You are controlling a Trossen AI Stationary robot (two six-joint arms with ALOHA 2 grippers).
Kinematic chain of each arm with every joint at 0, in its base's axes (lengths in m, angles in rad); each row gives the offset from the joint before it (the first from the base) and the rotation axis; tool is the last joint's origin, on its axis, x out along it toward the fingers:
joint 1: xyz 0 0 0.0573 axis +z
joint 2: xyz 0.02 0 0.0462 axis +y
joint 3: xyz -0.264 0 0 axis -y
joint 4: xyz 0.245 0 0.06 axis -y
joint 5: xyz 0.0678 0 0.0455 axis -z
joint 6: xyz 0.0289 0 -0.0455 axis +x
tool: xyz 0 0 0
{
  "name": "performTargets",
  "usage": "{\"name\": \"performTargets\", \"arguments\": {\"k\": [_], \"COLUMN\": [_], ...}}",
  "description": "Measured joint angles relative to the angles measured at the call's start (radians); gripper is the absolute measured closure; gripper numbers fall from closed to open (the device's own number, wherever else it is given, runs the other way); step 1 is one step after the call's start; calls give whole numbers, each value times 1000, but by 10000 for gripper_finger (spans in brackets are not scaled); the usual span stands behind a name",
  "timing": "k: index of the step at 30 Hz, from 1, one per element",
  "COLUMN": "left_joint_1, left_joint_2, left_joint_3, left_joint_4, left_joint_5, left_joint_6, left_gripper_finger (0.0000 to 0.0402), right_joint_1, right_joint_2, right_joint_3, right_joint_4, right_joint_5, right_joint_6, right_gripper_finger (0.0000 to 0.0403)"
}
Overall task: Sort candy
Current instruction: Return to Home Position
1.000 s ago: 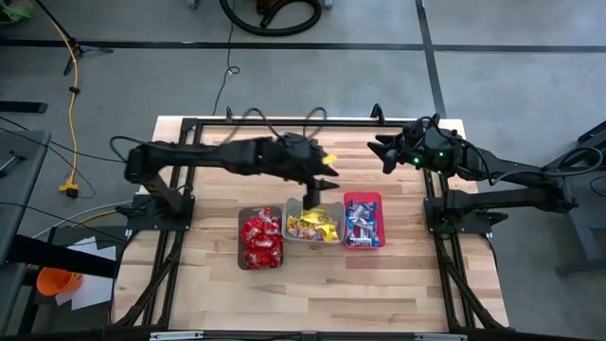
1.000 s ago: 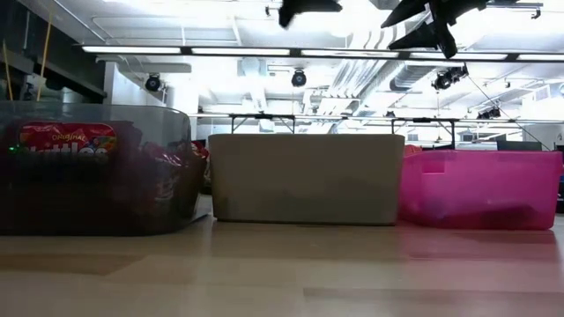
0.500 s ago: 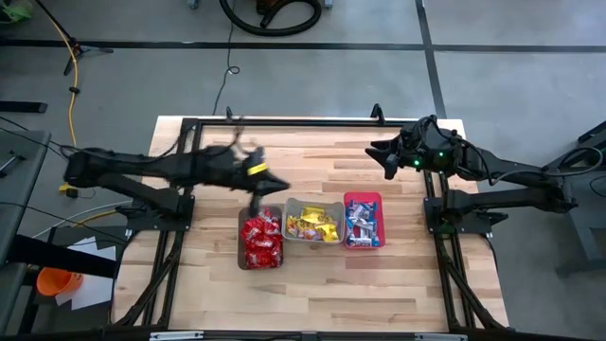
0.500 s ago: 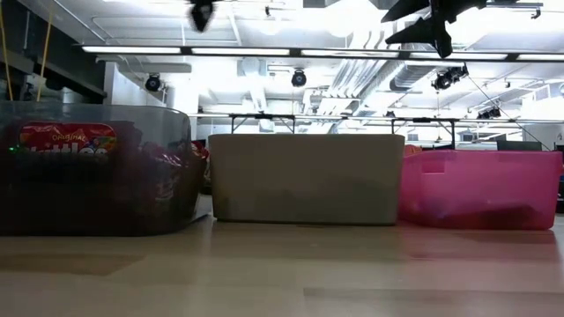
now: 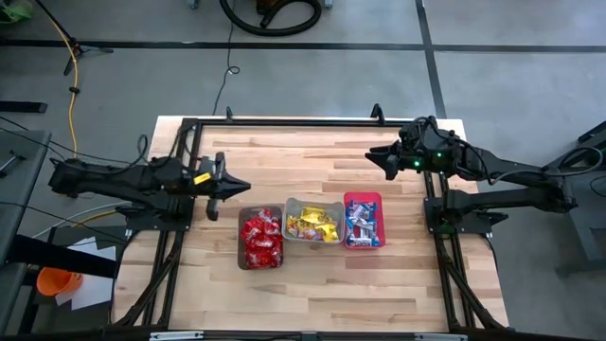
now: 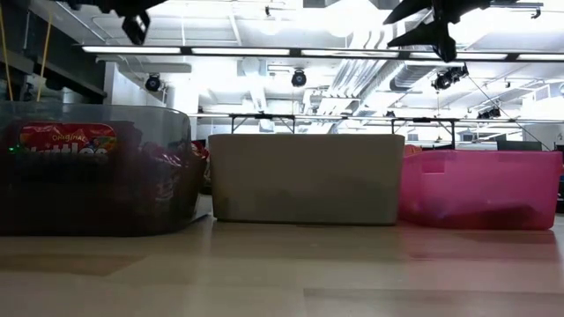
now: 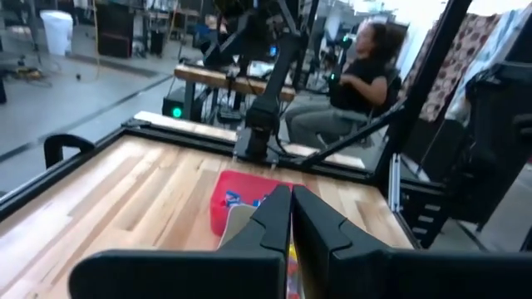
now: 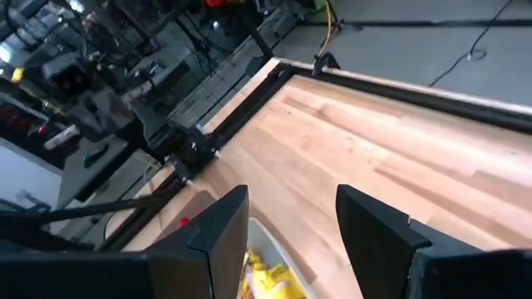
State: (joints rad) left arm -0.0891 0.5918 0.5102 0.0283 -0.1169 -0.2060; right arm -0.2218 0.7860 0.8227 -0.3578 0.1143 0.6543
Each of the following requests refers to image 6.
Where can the black table leg frame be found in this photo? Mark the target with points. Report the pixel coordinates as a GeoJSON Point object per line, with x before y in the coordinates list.
{"type": "Point", "coordinates": [263, 116]}
{"type": "Point", "coordinates": [423, 120]}

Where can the red translucent plastic bin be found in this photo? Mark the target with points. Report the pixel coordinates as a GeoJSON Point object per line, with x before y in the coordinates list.
{"type": "Point", "coordinates": [480, 176]}

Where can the silver ventilation duct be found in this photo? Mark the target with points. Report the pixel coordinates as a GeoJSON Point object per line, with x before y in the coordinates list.
{"type": "Point", "coordinates": [410, 75]}

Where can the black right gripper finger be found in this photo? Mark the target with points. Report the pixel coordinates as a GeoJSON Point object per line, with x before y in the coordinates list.
{"type": "Point", "coordinates": [436, 37]}
{"type": "Point", "coordinates": [416, 9]}

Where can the black spotlight pair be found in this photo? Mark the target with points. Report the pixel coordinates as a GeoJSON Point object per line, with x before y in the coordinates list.
{"type": "Point", "coordinates": [489, 113]}

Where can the small orange object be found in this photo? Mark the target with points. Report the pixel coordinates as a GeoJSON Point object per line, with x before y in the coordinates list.
{"type": "Point", "coordinates": [412, 149]}

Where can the red Skittles candy pack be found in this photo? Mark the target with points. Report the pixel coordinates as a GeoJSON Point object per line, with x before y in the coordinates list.
{"type": "Point", "coordinates": [66, 138]}
{"type": "Point", "coordinates": [169, 156]}

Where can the dark translucent plastic bin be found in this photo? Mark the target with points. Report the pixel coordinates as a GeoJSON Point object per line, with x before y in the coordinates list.
{"type": "Point", "coordinates": [88, 198]}

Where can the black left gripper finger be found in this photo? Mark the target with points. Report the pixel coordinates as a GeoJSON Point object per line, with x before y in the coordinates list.
{"type": "Point", "coordinates": [132, 9]}

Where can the LED light bar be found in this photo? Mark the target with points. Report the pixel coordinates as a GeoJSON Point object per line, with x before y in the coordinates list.
{"type": "Point", "coordinates": [294, 52]}

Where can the black monitor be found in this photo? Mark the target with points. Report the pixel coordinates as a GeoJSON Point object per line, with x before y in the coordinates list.
{"type": "Point", "coordinates": [519, 145]}

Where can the black spotlight cluster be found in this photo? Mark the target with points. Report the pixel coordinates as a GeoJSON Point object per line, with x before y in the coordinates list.
{"type": "Point", "coordinates": [449, 77]}

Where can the light grey plastic bin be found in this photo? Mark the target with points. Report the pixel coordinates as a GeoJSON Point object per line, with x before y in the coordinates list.
{"type": "Point", "coordinates": [304, 180]}

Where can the black ceiling rail fixture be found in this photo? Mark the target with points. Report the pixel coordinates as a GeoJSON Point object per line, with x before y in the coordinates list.
{"type": "Point", "coordinates": [520, 4]}

